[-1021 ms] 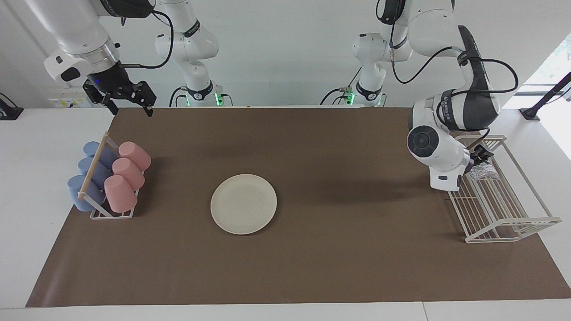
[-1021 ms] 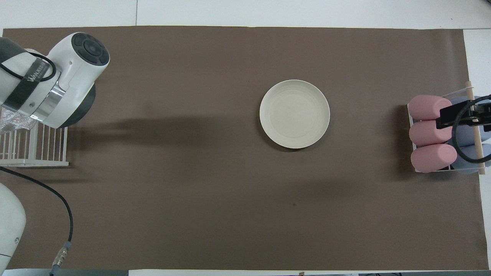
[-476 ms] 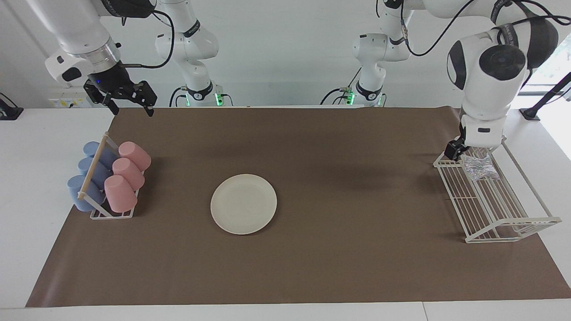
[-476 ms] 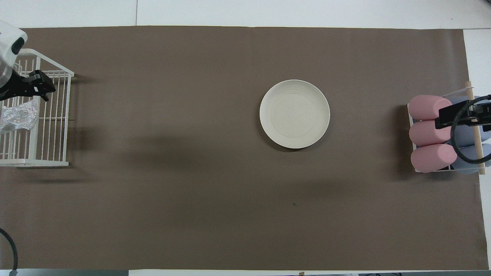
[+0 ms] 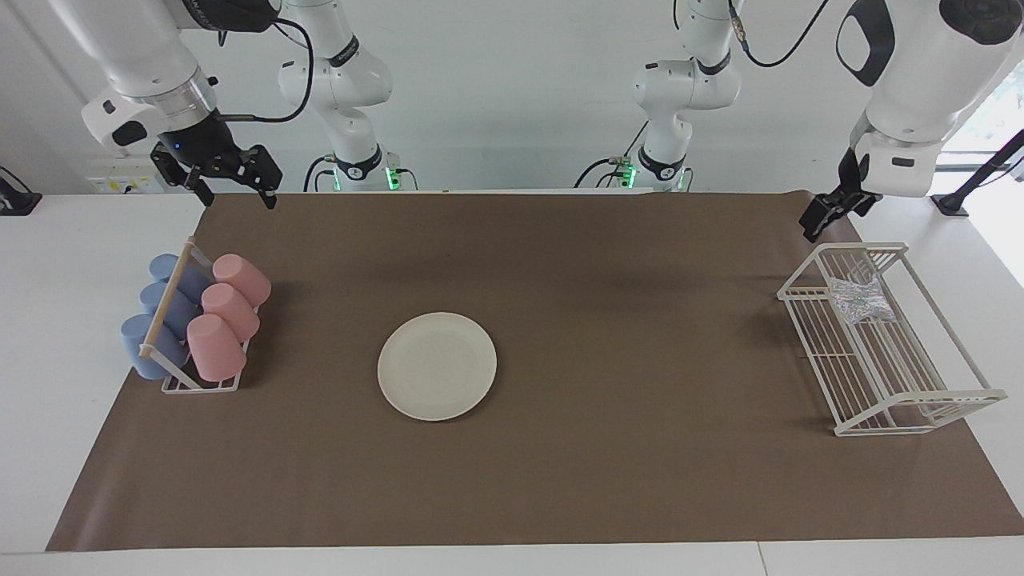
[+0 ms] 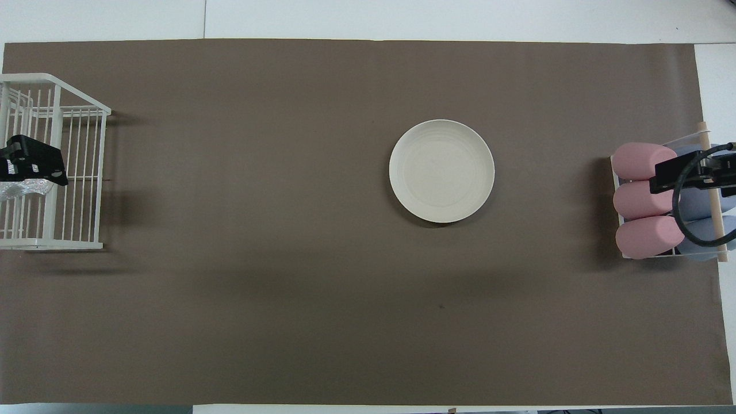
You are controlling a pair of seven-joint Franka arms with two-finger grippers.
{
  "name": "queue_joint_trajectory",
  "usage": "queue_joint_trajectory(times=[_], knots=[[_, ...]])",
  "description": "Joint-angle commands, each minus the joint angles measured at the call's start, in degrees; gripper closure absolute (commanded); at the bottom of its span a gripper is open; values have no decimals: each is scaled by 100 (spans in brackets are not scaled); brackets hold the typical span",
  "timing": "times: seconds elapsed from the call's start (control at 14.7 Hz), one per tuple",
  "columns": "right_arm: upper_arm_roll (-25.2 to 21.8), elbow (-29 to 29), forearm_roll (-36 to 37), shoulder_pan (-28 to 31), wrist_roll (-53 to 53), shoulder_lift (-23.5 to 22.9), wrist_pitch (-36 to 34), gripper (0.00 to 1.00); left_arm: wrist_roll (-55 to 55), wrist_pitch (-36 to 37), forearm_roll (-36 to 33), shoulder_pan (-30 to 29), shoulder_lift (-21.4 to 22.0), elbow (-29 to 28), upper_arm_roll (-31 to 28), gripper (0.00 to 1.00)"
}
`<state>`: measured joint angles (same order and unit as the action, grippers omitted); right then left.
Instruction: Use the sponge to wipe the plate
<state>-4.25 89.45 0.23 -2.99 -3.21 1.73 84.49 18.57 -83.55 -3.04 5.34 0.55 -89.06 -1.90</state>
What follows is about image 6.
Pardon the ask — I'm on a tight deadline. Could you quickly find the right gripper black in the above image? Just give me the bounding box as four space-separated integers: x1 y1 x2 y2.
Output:
650 151 736 194

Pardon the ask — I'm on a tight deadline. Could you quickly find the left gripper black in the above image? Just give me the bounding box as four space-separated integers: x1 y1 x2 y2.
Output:
0 135 68 186

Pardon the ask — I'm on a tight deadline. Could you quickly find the cream round plate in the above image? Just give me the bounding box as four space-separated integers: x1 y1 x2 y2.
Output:
389 119 495 224

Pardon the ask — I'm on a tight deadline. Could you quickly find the blue plastic cup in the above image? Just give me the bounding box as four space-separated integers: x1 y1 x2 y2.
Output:
676 216 736 262
676 190 736 221
670 144 736 170

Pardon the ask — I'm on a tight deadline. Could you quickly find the brown table mat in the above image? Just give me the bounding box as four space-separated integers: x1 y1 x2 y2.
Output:
0 39 734 406

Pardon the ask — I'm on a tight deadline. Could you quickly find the thick black gripper cable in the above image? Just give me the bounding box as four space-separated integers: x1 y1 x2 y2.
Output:
672 143 736 248

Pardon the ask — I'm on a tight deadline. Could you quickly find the white rack with wooden handle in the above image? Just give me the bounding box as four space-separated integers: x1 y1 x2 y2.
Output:
610 121 731 264

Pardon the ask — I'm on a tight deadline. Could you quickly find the silver mesh sponge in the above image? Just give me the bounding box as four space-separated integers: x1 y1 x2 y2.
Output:
0 178 53 202

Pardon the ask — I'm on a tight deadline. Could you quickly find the pink plastic cup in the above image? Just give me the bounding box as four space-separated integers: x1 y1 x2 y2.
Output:
615 216 685 259
611 143 679 181
613 180 681 220

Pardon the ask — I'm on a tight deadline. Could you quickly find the white wire dish rack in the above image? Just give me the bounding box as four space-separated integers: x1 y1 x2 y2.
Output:
0 73 112 251

